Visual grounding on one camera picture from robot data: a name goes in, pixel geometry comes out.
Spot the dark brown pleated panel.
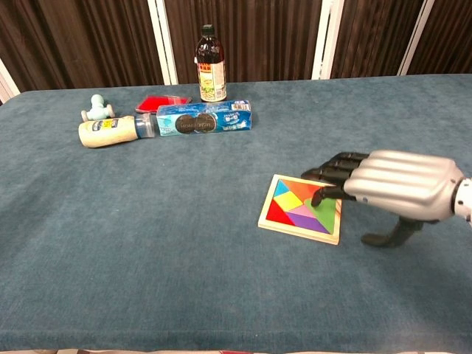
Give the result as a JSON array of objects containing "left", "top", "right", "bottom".
[
  {"left": 0, "top": 0, "right": 165, "bottom": 93},
  {"left": 407, "top": 0, "right": 472, "bottom": 76},
  {"left": 164, "top": 0, "right": 324, "bottom": 84},
  {"left": 330, "top": 0, "right": 425, "bottom": 79}
]

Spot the purple parallelogram puzzle piece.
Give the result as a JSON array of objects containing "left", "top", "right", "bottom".
[{"left": 286, "top": 212, "right": 330, "bottom": 235}]

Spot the green triangle puzzle piece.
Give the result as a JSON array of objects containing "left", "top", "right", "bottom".
[{"left": 303, "top": 197, "right": 339, "bottom": 235}]

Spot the dark glass bottle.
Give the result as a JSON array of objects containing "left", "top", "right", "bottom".
[{"left": 194, "top": 24, "right": 228, "bottom": 103}]

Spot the yellow square puzzle piece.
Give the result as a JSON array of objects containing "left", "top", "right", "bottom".
[{"left": 272, "top": 191, "right": 304, "bottom": 213}]

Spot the blue table cloth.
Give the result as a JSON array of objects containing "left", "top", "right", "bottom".
[{"left": 0, "top": 73, "right": 472, "bottom": 351}]

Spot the orange triangle puzzle piece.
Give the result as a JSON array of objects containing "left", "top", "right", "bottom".
[{"left": 278, "top": 178, "right": 327, "bottom": 206}]

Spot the pink triangle puzzle piece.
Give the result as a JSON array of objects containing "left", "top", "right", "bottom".
[{"left": 286, "top": 204, "right": 318, "bottom": 218}]

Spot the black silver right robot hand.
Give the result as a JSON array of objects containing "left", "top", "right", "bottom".
[{"left": 301, "top": 149, "right": 465, "bottom": 249}]

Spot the wooden tangram tray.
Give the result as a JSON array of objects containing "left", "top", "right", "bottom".
[{"left": 257, "top": 173, "right": 343, "bottom": 246}]

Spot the blue cookie box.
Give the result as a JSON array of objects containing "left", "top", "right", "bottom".
[{"left": 156, "top": 99, "right": 254, "bottom": 137}]

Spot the red triangle puzzle piece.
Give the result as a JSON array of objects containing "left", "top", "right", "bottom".
[{"left": 265, "top": 201, "right": 296, "bottom": 226}]

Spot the cream mayonnaise squeeze bottle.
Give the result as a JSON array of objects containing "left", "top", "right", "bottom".
[{"left": 77, "top": 113, "right": 156, "bottom": 149}]

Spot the light blue toy roller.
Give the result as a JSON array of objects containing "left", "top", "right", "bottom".
[{"left": 80, "top": 94, "right": 114, "bottom": 122}]

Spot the red flat box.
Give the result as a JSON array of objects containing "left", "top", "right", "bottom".
[{"left": 134, "top": 94, "right": 193, "bottom": 114}]

